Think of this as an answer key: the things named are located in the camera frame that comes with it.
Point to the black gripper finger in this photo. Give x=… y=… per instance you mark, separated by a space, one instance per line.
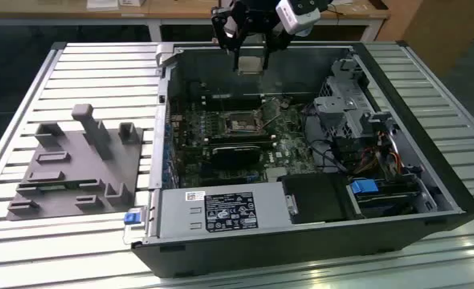
x=226 y=30
x=281 y=40

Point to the silver CPU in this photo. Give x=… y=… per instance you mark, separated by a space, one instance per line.
x=253 y=64

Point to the black RAM slot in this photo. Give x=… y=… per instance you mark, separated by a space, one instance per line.
x=221 y=96

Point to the CPU socket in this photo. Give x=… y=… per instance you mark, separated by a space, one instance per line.
x=241 y=124

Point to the metal drive cage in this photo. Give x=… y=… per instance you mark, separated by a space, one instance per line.
x=341 y=111

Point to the white box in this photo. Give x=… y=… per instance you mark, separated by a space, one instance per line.
x=101 y=4

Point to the green motherboard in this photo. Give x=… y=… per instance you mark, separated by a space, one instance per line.
x=289 y=150

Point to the black graphics card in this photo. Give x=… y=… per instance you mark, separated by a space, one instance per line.
x=237 y=156

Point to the wooden cabinet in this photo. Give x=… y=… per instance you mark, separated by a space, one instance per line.
x=442 y=30

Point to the wooden desk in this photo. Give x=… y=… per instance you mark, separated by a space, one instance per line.
x=61 y=13

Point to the small silver heatsink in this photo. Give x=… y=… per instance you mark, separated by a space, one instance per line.
x=276 y=174

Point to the blue disk carrier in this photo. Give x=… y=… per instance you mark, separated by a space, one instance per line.
x=364 y=187

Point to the black plastic shroud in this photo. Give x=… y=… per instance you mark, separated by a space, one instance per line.
x=317 y=198

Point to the grey parts rack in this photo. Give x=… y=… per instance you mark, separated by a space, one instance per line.
x=81 y=180

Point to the silver power supply unit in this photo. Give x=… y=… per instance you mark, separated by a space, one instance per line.
x=181 y=216

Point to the blue case latch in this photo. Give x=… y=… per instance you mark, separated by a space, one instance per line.
x=132 y=217

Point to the black open PC case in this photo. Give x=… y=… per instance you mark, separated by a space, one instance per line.
x=261 y=256

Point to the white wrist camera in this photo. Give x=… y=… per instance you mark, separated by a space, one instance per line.
x=297 y=15

